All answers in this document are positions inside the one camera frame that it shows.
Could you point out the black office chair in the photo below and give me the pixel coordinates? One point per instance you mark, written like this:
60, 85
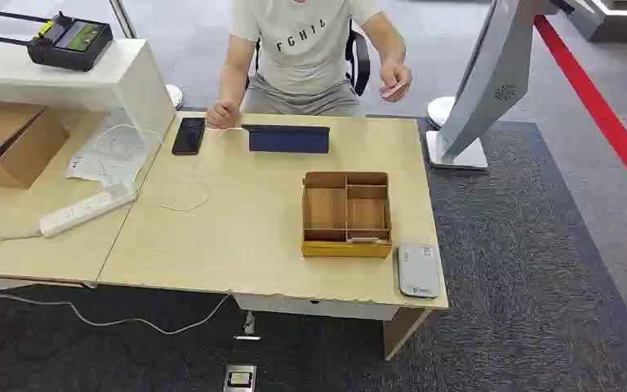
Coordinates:
359, 57

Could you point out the person's hand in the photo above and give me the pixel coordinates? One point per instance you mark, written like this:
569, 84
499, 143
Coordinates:
222, 114
395, 78

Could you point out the person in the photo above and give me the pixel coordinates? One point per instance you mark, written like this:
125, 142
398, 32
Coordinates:
297, 48

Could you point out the metal floor socket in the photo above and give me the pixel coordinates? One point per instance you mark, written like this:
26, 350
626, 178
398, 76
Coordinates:
239, 378

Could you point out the wooden compartment box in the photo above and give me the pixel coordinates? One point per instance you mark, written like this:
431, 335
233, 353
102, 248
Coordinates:
346, 215

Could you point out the brown cardboard box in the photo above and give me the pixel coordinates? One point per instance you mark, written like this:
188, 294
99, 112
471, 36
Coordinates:
8, 142

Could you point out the white shelf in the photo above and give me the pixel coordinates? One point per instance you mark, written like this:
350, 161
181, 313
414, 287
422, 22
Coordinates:
83, 81

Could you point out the person's right hand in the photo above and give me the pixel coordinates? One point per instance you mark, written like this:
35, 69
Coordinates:
222, 114

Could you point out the white card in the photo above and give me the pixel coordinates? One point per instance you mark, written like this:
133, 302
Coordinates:
393, 90

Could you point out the red floor tape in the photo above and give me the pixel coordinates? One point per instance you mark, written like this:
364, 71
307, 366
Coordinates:
600, 111

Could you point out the white paper sheet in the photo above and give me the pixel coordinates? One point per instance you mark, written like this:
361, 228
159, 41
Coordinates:
109, 154

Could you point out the dark blue tablet case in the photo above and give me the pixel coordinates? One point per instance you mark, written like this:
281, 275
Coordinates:
288, 140

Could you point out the white power strip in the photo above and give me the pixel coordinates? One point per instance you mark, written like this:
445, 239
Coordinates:
87, 208

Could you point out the grey kiosk stand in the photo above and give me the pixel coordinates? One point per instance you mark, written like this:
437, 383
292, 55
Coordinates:
481, 86

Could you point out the person's left hand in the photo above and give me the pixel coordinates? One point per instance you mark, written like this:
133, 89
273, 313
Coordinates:
395, 78

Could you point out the dark grey carpet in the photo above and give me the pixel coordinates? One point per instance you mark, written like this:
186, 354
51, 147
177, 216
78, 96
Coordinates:
508, 303

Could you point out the white round stand base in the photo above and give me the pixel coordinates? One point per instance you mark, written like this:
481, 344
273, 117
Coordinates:
175, 96

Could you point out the black smartphone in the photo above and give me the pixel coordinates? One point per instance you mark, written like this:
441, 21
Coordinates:
188, 136

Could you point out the black remote controller with antennas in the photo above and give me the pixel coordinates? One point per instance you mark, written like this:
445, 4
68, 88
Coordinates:
67, 42

